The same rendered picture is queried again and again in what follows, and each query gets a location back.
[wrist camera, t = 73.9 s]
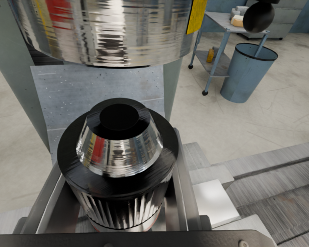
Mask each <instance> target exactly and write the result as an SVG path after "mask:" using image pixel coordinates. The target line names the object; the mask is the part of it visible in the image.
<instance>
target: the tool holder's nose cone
mask: <svg viewBox="0 0 309 247"><path fill-rule="evenodd" d="M162 147H163V137H162V133H161V131H160V129H159V127H158V126H157V124H156V122H155V121H154V119H153V117H152V116H151V114H150V112H149V110H148V109H147V108H146V106H144V105H143V104H142V103H140V102H138V101H136V100H133V99H128V98H112V99H107V100H104V101H101V102H99V103H98V104H96V105H95V106H94V107H92V108H91V110H90V111H89V113H88V115H87V117H86V119H85V121H84V123H83V126H82V128H81V130H80V132H79V135H78V137H77V141H76V152H77V156H78V158H79V160H80V161H81V163H82V164H83V165H84V166H85V167H86V168H87V169H89V170H90V171H92V172H94V173H96V174H99V175H102V176H106V177H126V176H131V175H135V174H137V173H140V172H142V171H144V170H145V169H147V168H148V167H150V166H151V165H152V164H153V163H154V162H155V161H156V160H157V158H158V157H159V155H160V153H161V151H162Z"/></svg>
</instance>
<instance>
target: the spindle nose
mask: <svg viewBox="0 0 309 247"><path fill-rule="evenodd" d="M193 1H194V0H9V2H10V5H11V7H12V9H13V12H14V14H15V17H16V19H17V21H18V24H19V26H20V28H21V31H22V33H23V35H24V38H25V40H26V41H27V42H28V43H29V44H30V45H31V46H32V47H33V48H35V49H36V50H38V51H40V52H42V53H44V54H45V55H47V56H50V57H52V58H55V59H57V60H60V61H64V62H67V63H71V64H76V65H81V66H87V67H94V68H105V69H136V68H146V67H153V66H158V65H163V64H167V63H170V62H173V61H176V60H178V59H180V58H182V57H184V56H186V55H187V54H189V53H190V52H191V51H192V50H193V49H194V48H195V47H196V45H197V41H198V38H199V34H200V30H201V28H200V29H198V30H197V31H195V32H193V33H190V34H187V30H188V25H189V20H190V16H191V11H192V6H193ZM205 10H206V8H205ZM204 14H205V12H204Z"/></svg>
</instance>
